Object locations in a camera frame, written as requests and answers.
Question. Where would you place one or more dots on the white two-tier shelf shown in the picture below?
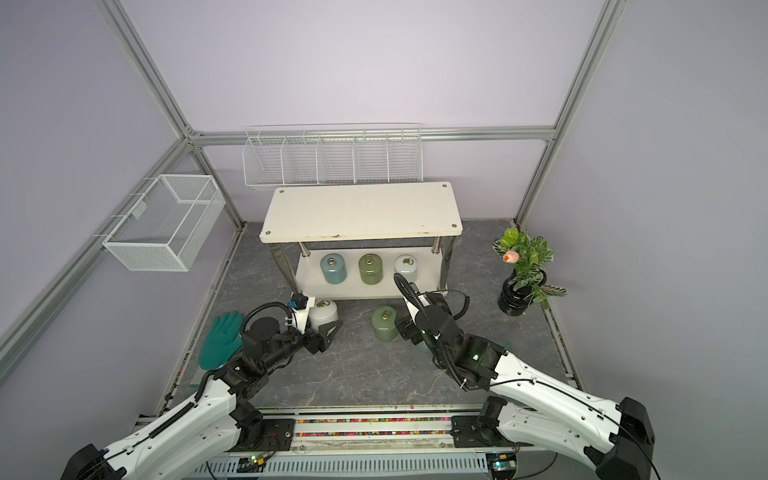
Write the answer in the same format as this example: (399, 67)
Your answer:
(303, 224)

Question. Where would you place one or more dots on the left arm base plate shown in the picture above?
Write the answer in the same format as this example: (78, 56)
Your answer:
(266, 435)

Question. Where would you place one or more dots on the white mesh basket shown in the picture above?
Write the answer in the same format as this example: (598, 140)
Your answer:
(164, 230)

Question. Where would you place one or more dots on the green rubber glove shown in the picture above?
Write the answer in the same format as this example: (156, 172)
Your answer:
(222, 341)

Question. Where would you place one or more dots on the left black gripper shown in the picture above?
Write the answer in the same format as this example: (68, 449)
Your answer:
(321, 341)

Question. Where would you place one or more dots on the small white tea canister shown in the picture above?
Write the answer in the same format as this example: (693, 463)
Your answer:
(407, 266)

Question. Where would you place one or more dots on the large white tea canister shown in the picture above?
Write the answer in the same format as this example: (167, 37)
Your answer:
(323, 312)

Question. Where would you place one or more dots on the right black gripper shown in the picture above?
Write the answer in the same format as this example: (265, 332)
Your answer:
(407, 328)

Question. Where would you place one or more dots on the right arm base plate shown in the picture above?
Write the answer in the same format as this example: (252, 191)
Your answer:
(468, 432)

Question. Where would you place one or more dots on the white wire divided basket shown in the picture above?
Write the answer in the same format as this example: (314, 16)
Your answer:
(334, 154)

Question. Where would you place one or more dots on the small green tea canister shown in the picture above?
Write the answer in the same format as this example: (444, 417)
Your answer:
(370, 268)

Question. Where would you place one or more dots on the large green tea canister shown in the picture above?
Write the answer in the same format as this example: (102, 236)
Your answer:
(383, 321)

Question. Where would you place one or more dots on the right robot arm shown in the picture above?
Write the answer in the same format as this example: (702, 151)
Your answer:
(524, 405)

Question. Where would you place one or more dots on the potted plant with pink flower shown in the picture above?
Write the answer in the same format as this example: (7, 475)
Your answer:
(527, 283)

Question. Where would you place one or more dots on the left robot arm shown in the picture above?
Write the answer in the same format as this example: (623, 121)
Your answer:
(219, 415)

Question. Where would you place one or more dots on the white slotted cable duct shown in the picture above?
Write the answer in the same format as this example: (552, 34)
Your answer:
(396, 466)

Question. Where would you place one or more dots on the small blue tea canister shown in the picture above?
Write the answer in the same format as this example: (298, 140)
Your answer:
(333, 268)

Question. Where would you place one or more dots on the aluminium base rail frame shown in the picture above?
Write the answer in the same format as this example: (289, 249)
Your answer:
(399, 432)

